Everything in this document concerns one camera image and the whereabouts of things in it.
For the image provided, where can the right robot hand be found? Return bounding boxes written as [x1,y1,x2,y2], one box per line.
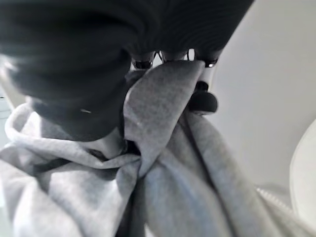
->
[0,0,255,142]

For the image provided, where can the grey hooded sweatshirt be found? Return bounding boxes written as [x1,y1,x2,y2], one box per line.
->
[0,60,312,237]

